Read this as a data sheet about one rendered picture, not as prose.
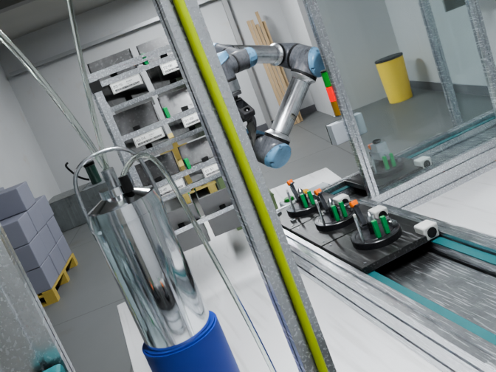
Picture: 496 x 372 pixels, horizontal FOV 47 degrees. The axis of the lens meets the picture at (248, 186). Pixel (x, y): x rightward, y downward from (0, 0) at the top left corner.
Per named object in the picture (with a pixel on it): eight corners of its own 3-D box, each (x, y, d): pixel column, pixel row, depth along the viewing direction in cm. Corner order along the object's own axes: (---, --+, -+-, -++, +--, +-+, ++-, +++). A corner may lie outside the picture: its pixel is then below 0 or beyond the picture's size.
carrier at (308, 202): (267, 221, 213) (256, 190, 210) (322, 195, 219) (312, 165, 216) (291, 235, 190) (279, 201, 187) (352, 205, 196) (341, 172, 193)
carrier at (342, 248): (323, 252, 167) (310, 214, 164) (391, 218, 172) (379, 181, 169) (364, 275, 144) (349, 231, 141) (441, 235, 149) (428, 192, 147)
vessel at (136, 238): (140, 333, 115) (60, 162, 107) (203, 302, 119) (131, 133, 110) (150, 362, 102) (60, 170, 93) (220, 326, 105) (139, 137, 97)
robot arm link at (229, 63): (232, 47, 208) (214, 54, 203) (242, 76, 211) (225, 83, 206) (220, 52, 214) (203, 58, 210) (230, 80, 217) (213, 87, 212)
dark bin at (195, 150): (195, 187, 199) (188, 168, 201) (230, 173, 200) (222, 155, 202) (185, 169, 172) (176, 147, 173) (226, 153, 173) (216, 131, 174)
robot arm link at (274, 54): (288, 39, 256) (204, 36, 223) (307, 43, 249) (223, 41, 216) (284, 65, 260) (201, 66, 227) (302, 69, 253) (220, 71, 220)
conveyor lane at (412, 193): (276, 242, 215) (267, 218, 212) (455, 156, 234) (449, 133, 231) (306, 262, 188) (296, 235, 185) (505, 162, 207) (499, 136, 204)
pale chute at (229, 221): (215, 237, 206) (210, 226, 208) (248, 223, 207) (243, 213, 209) (197, 199, 182) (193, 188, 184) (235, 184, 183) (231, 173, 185)
